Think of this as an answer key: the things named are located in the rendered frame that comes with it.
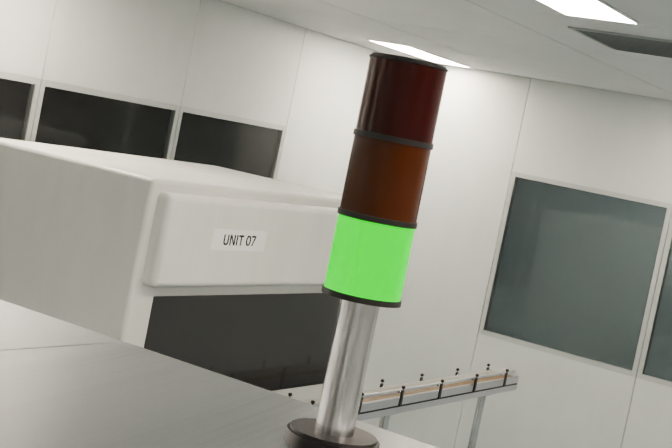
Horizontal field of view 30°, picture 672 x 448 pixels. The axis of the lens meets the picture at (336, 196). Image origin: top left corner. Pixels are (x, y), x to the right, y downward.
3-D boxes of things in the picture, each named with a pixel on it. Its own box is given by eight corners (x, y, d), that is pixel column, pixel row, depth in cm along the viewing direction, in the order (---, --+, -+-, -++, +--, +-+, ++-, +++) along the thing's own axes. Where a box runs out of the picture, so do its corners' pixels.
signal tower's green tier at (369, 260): (309, 285, 78) (324, 209, 78) (348, 285, 82) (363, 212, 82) (376, 304, 75) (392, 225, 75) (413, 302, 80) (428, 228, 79)
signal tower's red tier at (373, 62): (340, 127, 77) (355, 53, 77) (378, 135, 82) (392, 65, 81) (409, 141, 75) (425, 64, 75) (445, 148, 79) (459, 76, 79)
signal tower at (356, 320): (265, 441, 78) (344, 46, 77) (315, 431, 83) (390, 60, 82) (346, 470, 75) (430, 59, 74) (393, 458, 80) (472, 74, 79)
